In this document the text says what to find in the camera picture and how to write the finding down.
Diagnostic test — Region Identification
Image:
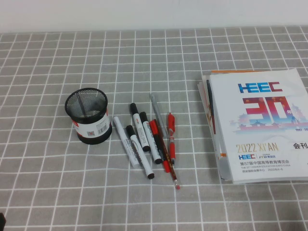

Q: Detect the dark red pencil with eraser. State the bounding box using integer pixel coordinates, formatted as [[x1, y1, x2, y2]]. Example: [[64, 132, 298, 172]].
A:
[[155, 119, 181, 191]]

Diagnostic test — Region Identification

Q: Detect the booklet with colourful cover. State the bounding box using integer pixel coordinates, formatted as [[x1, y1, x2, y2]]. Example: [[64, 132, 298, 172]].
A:
[[205, 79, 217, 135]]

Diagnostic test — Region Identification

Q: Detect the red and black fineliner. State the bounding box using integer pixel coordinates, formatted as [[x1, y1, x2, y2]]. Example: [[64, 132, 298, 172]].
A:
[[149, 119, 171, 173]]

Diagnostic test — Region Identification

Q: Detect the silver white marker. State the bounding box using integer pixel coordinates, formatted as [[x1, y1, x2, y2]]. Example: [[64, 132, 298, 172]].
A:
[[113, 116, 141, 169]]

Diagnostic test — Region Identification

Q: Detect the grey checked tablecloth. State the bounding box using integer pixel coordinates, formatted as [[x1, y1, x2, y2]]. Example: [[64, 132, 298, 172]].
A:
[[0, 25, 308, 231]]

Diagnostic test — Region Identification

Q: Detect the thin white brochure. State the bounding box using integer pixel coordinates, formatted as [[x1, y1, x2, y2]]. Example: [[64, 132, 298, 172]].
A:
[[197, 74, 218, 150]]

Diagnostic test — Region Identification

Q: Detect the orange edged booklet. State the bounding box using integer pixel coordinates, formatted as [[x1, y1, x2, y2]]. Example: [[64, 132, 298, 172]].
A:
[[211, 69, 265, 181]]

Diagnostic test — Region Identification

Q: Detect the black mesh pen holder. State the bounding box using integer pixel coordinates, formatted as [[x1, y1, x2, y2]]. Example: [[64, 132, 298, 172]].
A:
[[64, 87, 113, 145]]

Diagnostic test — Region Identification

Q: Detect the red gel pen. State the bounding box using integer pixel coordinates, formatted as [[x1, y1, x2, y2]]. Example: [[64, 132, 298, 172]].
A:
[[167, 112, 176, 167]]

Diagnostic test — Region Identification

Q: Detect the grey gel pen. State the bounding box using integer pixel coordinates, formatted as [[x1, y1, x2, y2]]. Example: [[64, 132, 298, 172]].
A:
[[150, 93, 168, 139]]

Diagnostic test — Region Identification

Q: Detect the long black-capped whiteboard marker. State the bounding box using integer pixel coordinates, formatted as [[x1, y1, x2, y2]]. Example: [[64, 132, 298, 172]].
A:
[[125, 125, 155, 180]]

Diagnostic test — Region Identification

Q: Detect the white HEEC booklet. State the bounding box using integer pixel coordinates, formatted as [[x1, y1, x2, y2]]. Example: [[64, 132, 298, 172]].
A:
[[208, 68, 308, 185]]

